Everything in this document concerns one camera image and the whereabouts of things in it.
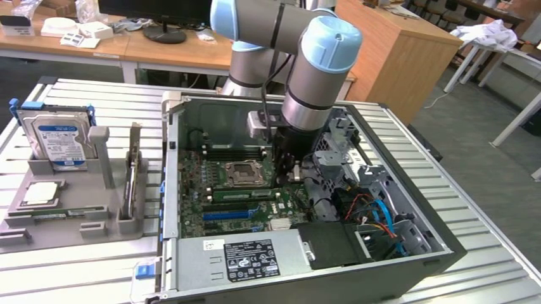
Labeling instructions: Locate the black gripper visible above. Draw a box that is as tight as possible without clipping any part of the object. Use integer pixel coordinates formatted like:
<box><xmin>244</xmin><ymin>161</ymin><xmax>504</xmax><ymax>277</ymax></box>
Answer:
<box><xmin>273</xmin><ymin>125</ymin><xmax>327</xmax><ymax>188</ymax></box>

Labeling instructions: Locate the clear plastic bag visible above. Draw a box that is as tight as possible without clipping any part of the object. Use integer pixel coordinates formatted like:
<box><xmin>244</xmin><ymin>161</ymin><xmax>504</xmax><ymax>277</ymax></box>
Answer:
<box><xmin>11</xmin><ymin>0</ymin><xmax>46</xmax><ymax>18</ymax></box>

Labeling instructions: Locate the black RAM slot bank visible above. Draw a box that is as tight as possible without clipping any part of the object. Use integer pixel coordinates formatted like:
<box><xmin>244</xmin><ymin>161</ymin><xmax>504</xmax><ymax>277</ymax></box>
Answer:
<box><xmin>205</xmin><ymin>144</ymin><xmax>269</xmax><ymax>162</ymax></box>

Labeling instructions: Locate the white table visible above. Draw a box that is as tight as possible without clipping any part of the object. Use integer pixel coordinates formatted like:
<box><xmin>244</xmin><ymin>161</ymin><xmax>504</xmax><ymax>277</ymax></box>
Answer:
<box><xmin>443</xmin><ymin>40</ymin><xmax>541</xmax><ymax>147</ymax></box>

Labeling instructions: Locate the white round box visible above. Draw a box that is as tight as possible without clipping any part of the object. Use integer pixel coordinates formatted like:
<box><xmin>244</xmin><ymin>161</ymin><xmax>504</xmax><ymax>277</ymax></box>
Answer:
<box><xmin>41</xmin><ymin>17</ymin><xmax>82</xmax><ymax>39</ymax></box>

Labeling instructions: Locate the black disk bay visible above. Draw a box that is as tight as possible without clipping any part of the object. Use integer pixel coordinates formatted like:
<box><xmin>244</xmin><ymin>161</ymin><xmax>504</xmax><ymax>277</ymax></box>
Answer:
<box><xmin>297</xmin><ymin>221</ymin><xmax>376</xmax><ymax>270</ymax></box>

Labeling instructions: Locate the black open PC case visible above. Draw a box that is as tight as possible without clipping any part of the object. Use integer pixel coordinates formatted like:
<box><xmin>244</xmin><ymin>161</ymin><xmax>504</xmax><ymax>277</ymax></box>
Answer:
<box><xmin>146</xmin><ymin>91</ymin><xmax>470</xmax><ymax>304</ymax></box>

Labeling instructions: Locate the blue SATA wire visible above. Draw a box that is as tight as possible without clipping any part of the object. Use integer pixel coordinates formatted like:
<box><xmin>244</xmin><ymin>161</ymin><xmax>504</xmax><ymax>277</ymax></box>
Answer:
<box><xmin>371</xmin><ymin>193</ymin><xmax>409</xmax><ymax>258</ymax></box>

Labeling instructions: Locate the black device with white label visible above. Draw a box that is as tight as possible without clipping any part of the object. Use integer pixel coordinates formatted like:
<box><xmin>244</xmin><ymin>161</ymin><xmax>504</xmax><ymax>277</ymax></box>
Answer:
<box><xmin>0</xmin><ymin>15</ymin><xmax>37</xmax><ymax>37</ymax></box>

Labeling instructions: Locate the black fan duct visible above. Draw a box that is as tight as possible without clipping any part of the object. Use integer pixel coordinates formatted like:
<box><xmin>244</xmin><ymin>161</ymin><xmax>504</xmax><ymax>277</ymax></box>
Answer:
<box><xmin>304</xmin><ymin>151</ymin><xmax>340</xmax><ymax>222</ymax></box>

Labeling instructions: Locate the green installed RAM stick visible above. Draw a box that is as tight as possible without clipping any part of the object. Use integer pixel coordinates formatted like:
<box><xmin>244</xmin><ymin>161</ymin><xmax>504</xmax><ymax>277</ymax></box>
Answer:
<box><xmin>213</xmin><ymin>189</ymin><xmax>284</xmax><ymax>204</ymax></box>

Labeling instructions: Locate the wooden cabinet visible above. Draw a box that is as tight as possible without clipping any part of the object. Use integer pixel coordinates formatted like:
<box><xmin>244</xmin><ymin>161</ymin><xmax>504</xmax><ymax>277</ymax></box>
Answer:
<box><xmin>333</xmin><ymin>0</ymin><xmax>466</xmax><ymax>126</ymax></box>

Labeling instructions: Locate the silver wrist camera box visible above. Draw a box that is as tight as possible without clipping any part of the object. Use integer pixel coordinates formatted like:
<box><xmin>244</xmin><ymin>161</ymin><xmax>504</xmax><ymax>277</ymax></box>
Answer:
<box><xmin>246</xmin><ymin>110</ymin><xmax>281</xmax><ymax>139</ymax></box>

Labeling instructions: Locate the blue disk caddy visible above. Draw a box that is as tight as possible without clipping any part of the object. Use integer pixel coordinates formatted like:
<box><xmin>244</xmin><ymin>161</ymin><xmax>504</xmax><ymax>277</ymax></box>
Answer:
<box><xmin>9</xmin><ymin>98</ymin><xmax>98</xmax><ymax>161</ymax></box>

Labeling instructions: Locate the white rectangular box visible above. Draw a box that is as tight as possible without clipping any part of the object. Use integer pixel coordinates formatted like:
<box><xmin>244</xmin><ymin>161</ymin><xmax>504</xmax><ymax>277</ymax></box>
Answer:
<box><xmin>78</xmin><ymin>22</ymin><xmax>117</xmax><ymax>39</ymax></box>

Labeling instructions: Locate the CPU socket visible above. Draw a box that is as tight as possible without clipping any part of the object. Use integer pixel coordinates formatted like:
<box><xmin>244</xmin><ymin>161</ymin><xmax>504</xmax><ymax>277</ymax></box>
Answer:
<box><xmin>224</xmin><ymin>160</ymin><xmax>270</xmax><ymax>188</ymax></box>

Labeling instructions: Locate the metal drive cage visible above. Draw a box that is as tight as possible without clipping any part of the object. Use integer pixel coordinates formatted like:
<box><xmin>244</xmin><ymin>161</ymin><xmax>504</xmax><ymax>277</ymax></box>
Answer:
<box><xmin>313</xmin><ymin>126</ymin><xmax>373</xmax><ymax>181</ymax></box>

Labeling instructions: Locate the grey power supply unit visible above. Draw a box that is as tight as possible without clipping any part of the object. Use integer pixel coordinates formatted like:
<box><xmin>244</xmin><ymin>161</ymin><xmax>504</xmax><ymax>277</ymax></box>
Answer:
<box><xmin>176</xmin><ymin>230</ymin><xmax>317</xmax><ymax>293</ymax></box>

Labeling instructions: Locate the silver CPU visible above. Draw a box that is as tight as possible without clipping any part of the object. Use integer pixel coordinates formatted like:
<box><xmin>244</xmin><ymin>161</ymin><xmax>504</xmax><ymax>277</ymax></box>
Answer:
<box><xmin>23</xmin><ymin>183</ymin><xmax>61</xmax><ymax>205</ymax></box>

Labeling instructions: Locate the blue expansion slot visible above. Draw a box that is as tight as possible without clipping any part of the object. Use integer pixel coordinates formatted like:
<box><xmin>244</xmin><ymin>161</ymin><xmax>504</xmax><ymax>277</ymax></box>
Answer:
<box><xmin>202</xmin><ymin>210</ymin><xmax>252</xmax><ymax>222</ymax></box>

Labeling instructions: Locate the white crumpled cloth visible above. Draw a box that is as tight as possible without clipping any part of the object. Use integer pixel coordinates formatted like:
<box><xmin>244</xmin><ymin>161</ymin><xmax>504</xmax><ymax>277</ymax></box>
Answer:
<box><xmin>449</xmin><ymin>19</ymin><xmax>520</xmax><ymax>53</ymax></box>

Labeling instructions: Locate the hard disk with blue label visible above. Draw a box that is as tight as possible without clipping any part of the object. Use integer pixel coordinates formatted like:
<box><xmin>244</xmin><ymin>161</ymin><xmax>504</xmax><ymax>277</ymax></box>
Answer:
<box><xmin>23</xmin><ymin>113</ymin><xmax>90</xmax><ymax>172</ymax></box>

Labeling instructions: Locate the dark chairs row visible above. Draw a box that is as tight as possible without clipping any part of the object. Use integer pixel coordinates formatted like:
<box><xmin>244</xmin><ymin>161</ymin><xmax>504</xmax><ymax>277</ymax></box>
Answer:
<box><xmin>404</xmin><ymin>0</ymin><xmax>527</xmax><ymax>32</ymax></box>

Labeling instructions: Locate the green motherboard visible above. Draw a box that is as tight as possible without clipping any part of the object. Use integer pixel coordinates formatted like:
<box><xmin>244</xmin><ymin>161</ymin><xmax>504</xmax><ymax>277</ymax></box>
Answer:
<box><xmin>180</xmin><ymin>148</ymin><xmax>315</xmax><ymax>239</ymax></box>

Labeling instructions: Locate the red wire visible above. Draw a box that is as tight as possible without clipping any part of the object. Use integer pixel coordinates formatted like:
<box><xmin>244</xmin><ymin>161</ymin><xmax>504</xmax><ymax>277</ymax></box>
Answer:
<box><xmin>344</xmin><ymin>192</ymin><xmax>400</xmax><ymax>239</ymax></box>

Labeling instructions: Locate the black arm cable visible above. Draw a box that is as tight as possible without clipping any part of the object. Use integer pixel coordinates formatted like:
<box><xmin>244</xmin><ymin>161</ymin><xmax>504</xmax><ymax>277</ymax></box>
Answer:
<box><xmin>261</xmin><ymin>3</ymin><xmax>295</xmax><ymax>134</ymax></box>

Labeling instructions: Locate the white printed paper sheet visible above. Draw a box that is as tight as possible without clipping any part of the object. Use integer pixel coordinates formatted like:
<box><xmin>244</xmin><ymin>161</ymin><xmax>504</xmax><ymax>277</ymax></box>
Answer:
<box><xmin>59</xmin><ymin>31</ymin><xmax>102</xmax><ymax>49</ymax></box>

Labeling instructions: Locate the white floor cable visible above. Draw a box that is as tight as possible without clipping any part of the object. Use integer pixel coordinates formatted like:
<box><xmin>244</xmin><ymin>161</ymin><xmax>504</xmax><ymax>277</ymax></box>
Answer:
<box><xmin>424</xmin><ymin>91</ymin><xmax>451</xmax><ymax>110</ymax></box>

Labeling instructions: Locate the grey parts rack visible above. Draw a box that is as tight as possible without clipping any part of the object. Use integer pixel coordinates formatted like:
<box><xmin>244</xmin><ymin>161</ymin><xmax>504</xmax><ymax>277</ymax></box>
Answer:
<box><xmin>0</xmin><ymin>125</ymin><xmax>150</xmax><ymax>251</ymax></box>

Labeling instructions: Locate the graphics card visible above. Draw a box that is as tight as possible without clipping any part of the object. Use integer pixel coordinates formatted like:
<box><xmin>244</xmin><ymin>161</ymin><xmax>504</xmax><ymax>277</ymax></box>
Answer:
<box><xmin>121</xmin><ymin>122</ymin><xmax>145</xmax><ymax>220</ymax></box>

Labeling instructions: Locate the wooden desk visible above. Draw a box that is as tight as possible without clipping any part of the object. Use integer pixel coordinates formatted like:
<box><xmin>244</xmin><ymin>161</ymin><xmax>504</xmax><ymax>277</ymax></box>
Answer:
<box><xmin>0</xmin><ymin>11</ymin><xmax>238</xmax><ymax>85</ymax></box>

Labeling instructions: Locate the black computer monitor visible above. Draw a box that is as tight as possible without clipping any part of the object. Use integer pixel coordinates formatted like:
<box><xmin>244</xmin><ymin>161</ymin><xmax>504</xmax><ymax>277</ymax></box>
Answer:
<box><xmin>98</xmin><ymin>0</ymin><xmax>213</xmax><ymax>44</ymax></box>

